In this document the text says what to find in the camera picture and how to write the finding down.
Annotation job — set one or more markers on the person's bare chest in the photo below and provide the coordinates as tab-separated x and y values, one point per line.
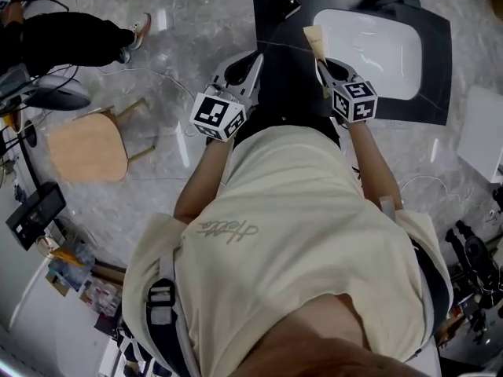
334	340

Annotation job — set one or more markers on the black box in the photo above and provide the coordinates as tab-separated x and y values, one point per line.
35	214

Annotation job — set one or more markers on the white sink basin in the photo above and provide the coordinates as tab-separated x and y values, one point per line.
377	49

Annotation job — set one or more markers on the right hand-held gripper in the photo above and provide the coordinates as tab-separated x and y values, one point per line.
355	100

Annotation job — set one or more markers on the person's black trousers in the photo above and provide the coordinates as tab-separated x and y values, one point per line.
283	120

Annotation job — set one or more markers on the grey rounded helmet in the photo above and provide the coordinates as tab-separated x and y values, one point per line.
59	92

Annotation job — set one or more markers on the person's cream shirt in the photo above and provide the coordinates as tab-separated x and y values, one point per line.
294	218

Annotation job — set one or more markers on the white square box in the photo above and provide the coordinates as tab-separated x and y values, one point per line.
479	132

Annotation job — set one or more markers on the black vanity cabinet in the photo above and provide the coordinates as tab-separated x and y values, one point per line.
291	77

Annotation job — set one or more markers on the person's left forearm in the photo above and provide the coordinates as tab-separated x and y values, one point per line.
204	183

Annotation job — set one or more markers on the beige paper piece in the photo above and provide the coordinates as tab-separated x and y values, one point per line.
316	41

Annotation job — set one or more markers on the black soap dispenser bottle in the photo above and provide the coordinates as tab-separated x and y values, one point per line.
287	3

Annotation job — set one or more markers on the black tripod equipment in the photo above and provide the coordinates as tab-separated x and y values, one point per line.
477	269

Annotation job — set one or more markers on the clutter of small packets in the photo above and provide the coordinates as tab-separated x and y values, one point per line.
78	277

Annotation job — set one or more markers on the person's right forearm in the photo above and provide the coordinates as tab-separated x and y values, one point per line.
371	159

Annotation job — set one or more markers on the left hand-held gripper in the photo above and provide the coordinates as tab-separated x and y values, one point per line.
212	112

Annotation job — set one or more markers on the wooden stool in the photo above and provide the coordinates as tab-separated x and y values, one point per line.
88	147

